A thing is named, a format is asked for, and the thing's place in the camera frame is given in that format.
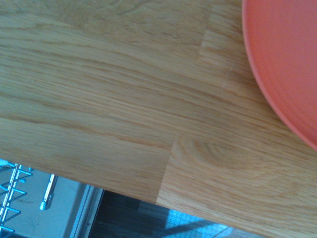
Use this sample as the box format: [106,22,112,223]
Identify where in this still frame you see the red round plate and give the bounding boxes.
[242,0,317,151]

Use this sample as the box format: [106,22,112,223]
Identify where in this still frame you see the metal rack slide rail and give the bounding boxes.
[39,173,59,211]

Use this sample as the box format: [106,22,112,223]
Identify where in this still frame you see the stainless dishwasher door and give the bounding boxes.
[0,161,105,238]

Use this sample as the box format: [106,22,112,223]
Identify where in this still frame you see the wire dishwasher rack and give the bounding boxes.
[0,158,34,235]

